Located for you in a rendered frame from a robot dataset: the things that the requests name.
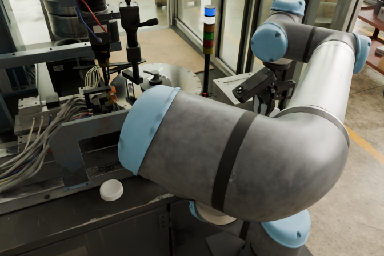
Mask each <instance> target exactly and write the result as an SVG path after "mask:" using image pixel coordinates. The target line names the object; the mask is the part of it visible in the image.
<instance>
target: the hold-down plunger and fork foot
mask: <svg viewBox="0 0 384 256"><path fill-rule="evenodd" d="M131 66H132V71H131V70H129V69H126V70H124V71H122V76H123V77H125V80H126V88H127V89H128V85H127V79H128V80H130V81H131V82H132V88H133V87H134V85H133V83H135V84H136V85H139V84H142V83H143V77H141V76H140V75H139V66H138V62H137V63H131Z"/></svg>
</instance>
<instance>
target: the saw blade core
mask: <svg viewBox="0 0 384 256"><path fill-rule="evenodd" d="M142 66H143V67H142ZM161 67H162V68H163V70H162V71H161V72H159V74H162V75H166V76H167V77H168V78H169V79H170V80H171V87H173V88H176V87H179V88H181V90H183V91H186V92H189V93H192V94H196V95H200V93H201V90H202V84H201V81H200V79H199V78H198V76H197V75H196V74H194V73H193V72H192V71H190V70H188V69H186V68H184V67H181V66H177V65H172V64H167V63H164V64H162V63H153V65H152V63H150V64H145V65H139V75H140V76H141V77H143V79H144V78H146V77H148V76H151V74H147V73H144V72H143V71H144V70H147V71H153V70H159V69H160V68H161ZM133 85H134V87H133V88H130V89H129V88H128V89H127V88H126V80H125V77H123V76H122V73H120V74H118V75H117V76H116V77H115V78H114V79H113V80H112V81H111V83H110V86H111V87H113V86H114V87H115V90H116V93H111V94H110V97H111V98H112V100H113V101H114V102H115V103H116V104H117V105H119V106H120V107H123V108H124V109H130V108H131V107H132V106H133V104H134V103H135V101H136V100H137V99H138V97H139V96H140V95H141V94H142V93H143V92H144V91H143V90H142V89H141V87H140V84H139V85H136V84H135V83H133ZM197 90H200V91H197ZM125 105H126V106H125Z"/></svg>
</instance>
